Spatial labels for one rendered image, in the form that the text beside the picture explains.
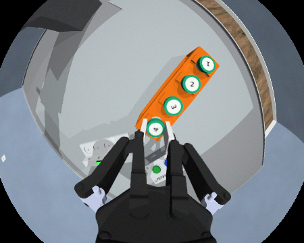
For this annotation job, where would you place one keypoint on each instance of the light grey bench mat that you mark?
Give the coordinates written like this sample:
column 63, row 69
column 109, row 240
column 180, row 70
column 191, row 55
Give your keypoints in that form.
column 119, row 68

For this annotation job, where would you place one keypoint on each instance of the orange tube rack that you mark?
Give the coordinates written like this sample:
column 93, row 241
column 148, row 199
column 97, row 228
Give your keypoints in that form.
column 172, row 87

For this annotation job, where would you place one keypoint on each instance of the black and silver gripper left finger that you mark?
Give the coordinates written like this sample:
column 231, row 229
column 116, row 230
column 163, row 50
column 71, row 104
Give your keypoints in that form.
column 93, row 189

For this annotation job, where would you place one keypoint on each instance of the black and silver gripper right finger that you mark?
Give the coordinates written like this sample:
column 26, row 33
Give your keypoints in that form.
column 211, row 194

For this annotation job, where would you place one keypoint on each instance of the white tray with round nests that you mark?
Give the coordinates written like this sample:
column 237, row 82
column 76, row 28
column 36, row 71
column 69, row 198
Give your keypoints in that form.
column 96, row 150

